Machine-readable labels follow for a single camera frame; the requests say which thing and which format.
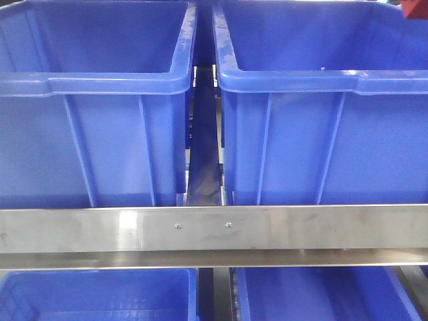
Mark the steel shelf divider rail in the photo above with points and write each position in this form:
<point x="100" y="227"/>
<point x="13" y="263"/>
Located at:
<point x="204" y="184"/>

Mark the blue plastic bin right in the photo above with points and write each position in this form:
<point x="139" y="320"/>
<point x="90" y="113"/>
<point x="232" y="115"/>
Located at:
<point x="321" y="293"/>

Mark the blue upper bin right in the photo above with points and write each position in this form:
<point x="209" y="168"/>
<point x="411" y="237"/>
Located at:
<point x="324" y="102"/>

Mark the blue plastic bin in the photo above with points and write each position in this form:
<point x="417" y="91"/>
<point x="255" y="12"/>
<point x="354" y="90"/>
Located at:
<point x="321" y="293"/>
<point x="151" y="294"/>

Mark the blue upper bin left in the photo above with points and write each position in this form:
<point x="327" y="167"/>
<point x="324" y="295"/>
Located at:
<point x="94" y="102"/>

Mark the red cube block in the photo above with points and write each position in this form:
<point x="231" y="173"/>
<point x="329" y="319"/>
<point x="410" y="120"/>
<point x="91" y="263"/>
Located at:
<point x="415" y="9"/>

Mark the blue plastic bin left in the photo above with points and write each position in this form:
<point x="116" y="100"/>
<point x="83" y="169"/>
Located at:
<point x="151" y="294"/>

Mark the steel shelf front rail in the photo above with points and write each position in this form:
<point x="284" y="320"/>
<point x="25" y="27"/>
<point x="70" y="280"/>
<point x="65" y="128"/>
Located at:
<point x="218" y="236"/>

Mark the white roller conveyor rail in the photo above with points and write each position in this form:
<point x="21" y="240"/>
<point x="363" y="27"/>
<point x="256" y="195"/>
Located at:
<point x="225" y="291"/>

